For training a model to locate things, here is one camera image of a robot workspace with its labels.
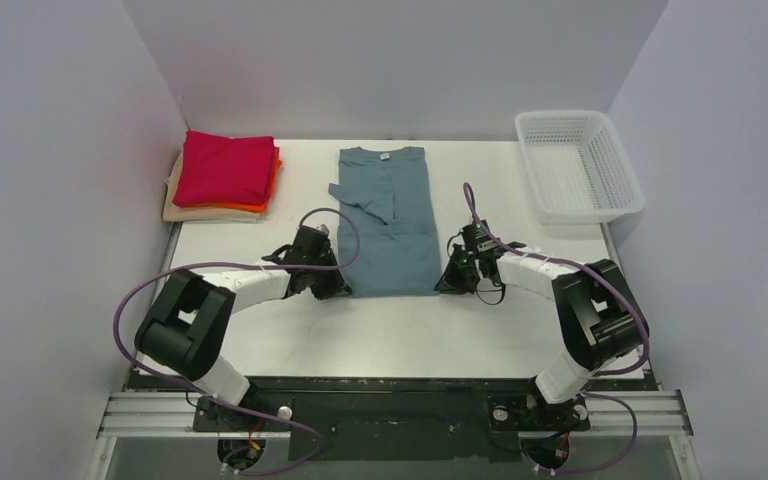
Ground folded orange t shirt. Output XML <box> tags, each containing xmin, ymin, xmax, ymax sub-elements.
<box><xmin>207</xmin><ymin>147</ymin><xmax>283</xmax><ymax>214</ymax></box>

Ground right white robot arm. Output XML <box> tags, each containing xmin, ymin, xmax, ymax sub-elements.
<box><xmin>434</xmin><ymin>221</ymin><xmax>649</xmax><ymax>429</ymax></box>

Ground folded magenta t shirt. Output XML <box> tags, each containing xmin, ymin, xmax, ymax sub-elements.
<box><xmin>173</xmin><ymin>130</ymin><xmax>276</xmax><ymax>207</ymax></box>

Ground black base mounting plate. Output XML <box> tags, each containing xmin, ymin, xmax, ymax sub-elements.
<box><xmin>191</xmin><ymin>377</ymin><xmax>657</xmax><ymax>465</ymax></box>

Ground blue-grey t shirt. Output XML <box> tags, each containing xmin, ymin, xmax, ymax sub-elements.
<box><xmin>328</xmin><ymin>146</ymin><xmax>442</xmax><ymax>298</ymax></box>

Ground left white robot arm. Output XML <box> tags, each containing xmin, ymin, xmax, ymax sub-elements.
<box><xmin>134</xmin><ymin>225</ymin><xmax>351</xmax><ymax>430</ymax></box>

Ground folded beige t shirt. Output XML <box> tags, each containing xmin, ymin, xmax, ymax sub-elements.
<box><xmin>162</xmin><ymin>153</ymin><xmax>261</xmax><ymax>223</ymax></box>

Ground white plastic basket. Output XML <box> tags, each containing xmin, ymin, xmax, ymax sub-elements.
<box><xmin>514</xmin><ymin>110</ymin><xmax>645</xmax><ymax>225</ymax></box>

